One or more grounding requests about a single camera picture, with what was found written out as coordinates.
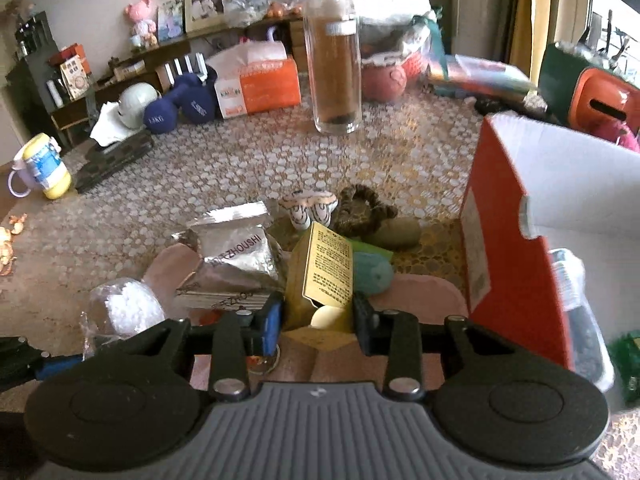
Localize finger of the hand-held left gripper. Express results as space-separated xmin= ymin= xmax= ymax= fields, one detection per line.
xmin=0 ymin=337 xmax=83 ymax=393

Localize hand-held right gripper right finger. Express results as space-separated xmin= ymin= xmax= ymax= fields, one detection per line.
xmin=352 ymin=292 xmax=516 ymax=401

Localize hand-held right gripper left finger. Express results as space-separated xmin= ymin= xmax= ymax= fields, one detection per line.
xmin=122 ymin=292 xmax=285 ymax=403

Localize small gold cardboard box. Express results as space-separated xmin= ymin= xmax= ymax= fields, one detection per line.
xmin=284 ymin=221 xmax=357 ymax=350

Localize green plastic item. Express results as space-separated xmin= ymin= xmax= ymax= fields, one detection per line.
xmin=347 ymin=239 xmax=396 ymax=261

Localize pink plush keychain toy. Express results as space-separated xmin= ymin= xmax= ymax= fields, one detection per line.
xmin=277 ymin=190 xmax=339 ymax=231

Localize orange cardboard box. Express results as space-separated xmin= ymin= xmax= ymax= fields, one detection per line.
xmin=459 ymin=111 xmax=640 ymax=372

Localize teal plush toy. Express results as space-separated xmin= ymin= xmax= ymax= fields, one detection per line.
xmin=352 ymin=251 xmax=396 ymax=294

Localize pink cloth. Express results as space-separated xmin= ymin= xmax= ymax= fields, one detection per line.
xmin=142 ymin=244 xmax=468 ymax=396

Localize silver foil packet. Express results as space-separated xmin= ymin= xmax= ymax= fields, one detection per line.
xmin=171 ymin=200 xmax=287 ymax=311

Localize plastic bag of white powder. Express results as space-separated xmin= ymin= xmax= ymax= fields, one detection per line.
xmin=80 ymin=276 xmax=167 ymax=358

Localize olive cylinder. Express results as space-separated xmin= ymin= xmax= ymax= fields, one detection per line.
xmin=376 ymin=220 xmax=422 ymax=249

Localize orange peel pieces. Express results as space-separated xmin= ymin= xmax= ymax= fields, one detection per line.
xmin=0 ymin=212 xmax=30 ymax=277

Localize gold floral lace table mat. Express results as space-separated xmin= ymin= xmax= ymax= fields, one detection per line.
xmin=0 ymin=80 xmax=640 ymax=480

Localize yellow and white mug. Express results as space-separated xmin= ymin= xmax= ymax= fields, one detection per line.
xmin=6 ymin=132 xmax=72 ymax=200

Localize dark patterned tissue box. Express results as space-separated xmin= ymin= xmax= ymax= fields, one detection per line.
xmin=74 ymin=131 xmax=155 ymax=194

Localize blue dumbbell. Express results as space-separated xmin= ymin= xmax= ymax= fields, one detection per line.
xmin=144 ymin=72 xmax=221 ymax=135

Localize orange tissue pack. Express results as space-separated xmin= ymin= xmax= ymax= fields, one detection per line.
xmin=206 ymin=40 xmax=302 ymax=120

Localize white crumpled tissue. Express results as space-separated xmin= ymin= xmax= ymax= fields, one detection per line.
xmin=89 ymin=102 xmax=137 ymax=147

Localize pink round pot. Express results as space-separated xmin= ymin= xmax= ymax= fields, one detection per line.
xmin=360 ymin=57 xmax=409 ymax=102

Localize tall glass of tea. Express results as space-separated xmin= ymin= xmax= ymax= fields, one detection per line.
xmin=302 ymin=0 xmax=363 ymax=135

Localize white helmet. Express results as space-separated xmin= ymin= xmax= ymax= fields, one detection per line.
xmin=118 ymin=82 xmax=162 ymax=129

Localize green packet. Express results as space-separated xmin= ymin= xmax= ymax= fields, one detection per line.
xmin=606 ymin=330 xmax=640 ymax=403

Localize stack of colourful books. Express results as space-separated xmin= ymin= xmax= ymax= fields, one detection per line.
xmin=426 ymin=54 xmax=537 ymax=99

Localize dark cabinet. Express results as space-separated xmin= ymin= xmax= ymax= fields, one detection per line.
xmin=4 ymin=10 xmax=97 ymax=147

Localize wooden sideboard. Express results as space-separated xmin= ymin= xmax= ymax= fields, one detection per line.
xmin=50 ymin=14 xmax=313 ymax=147

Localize clear plastic bag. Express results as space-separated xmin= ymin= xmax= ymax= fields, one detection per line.
xmin=334 ymin=0 xmax=446 ymax=103

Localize green and orange tissue holder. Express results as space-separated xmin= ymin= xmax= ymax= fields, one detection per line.
xmin=537 ymin=41 xmax=640 ymax=137

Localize pink bear figure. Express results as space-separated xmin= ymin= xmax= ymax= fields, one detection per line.
xmin=124 ymin=0 xmax=160 ymax=50

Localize yellow curtain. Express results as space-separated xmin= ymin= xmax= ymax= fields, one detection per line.
xmin=505 ymin=0 xmax=553 ymax=78

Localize small photo frame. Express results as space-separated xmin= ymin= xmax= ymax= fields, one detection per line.
xmin=157 ymin=0 xmax=187 ymax=42

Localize large cream photo frame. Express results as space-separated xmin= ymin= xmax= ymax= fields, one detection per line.
xmin=184 ymin=0 xmax=234 ymax=34

